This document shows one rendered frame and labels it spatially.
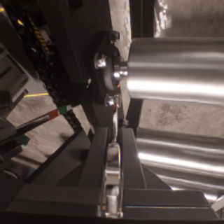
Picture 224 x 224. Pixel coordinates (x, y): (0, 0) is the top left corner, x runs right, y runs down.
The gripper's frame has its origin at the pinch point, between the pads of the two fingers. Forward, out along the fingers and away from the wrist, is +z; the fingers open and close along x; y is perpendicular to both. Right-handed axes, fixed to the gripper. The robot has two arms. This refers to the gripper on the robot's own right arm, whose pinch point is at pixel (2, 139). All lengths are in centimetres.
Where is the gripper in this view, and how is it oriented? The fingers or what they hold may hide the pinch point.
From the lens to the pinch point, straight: 25.5
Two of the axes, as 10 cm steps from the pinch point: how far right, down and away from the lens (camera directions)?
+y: -5.2, 3.8, -7.6
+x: -0.3, -9.0, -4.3
